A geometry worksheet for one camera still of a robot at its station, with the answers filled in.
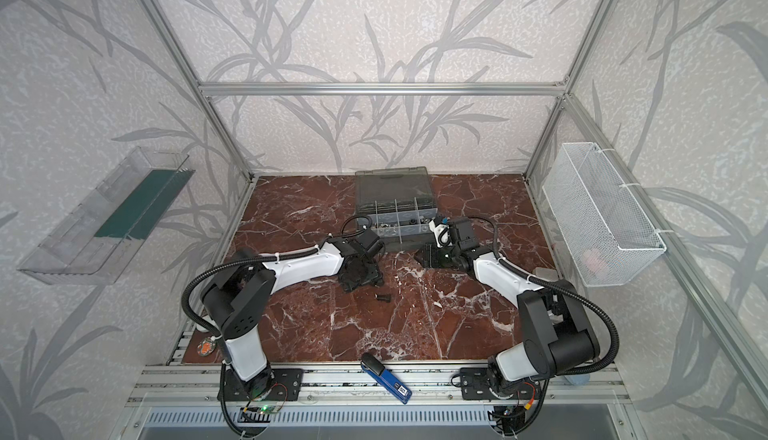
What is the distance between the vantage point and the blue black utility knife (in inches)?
28.3

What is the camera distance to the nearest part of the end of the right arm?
0.67m

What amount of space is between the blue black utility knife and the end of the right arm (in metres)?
0.28
